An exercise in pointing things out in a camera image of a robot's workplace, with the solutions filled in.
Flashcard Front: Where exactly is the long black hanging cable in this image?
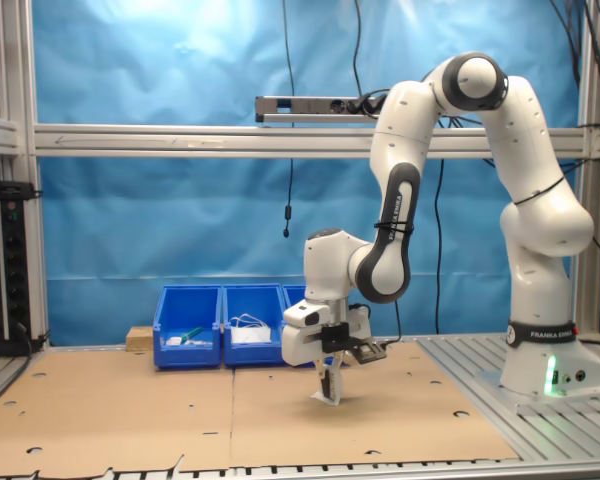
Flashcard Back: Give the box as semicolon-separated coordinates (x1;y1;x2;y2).
432;112;452;335

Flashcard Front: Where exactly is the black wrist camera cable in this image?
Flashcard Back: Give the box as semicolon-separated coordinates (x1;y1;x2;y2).
348;299;405;349

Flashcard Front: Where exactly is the black cable bundle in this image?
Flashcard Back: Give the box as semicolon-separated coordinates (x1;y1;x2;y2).
549;0;600;129

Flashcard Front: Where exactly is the thin black hanging cable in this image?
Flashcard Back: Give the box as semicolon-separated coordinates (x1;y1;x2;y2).
281;0;298;238

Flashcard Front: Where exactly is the black socket rack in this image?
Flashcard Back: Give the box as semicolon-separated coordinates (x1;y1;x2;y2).
0;180;44;357

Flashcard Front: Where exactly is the grey power socket strip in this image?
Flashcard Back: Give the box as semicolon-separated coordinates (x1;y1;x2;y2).
255;95;389;124

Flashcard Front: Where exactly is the surgical face mask stack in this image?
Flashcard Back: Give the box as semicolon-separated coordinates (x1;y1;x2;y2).
229;313;274;345

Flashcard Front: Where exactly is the chipboard wood block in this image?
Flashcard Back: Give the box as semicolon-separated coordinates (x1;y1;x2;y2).
126;326;156;352

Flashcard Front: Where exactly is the horizontal aluminium profile beam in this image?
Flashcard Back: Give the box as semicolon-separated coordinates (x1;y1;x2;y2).
32;122;587;160

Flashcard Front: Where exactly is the aluminium upright post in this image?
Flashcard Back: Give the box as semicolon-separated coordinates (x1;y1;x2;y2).
573;0;600;337
0;0;50;349

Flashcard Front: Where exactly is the white printed gauze packet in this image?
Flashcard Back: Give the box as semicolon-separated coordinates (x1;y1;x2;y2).
309;367;343;407

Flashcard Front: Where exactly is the black power strip cable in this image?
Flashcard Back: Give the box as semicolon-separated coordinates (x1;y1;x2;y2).
352;0;365;97

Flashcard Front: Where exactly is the brown cardboard sheet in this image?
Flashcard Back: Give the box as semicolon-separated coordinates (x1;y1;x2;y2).
229;339;522;469
0;349;236;474

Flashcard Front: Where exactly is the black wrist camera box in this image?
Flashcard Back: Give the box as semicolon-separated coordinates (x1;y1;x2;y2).
321;322;390;366

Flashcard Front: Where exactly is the blue plastic bin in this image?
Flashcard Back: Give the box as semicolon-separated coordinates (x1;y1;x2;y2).
152;284;225;370
282;284;311;326
221;284;287;368

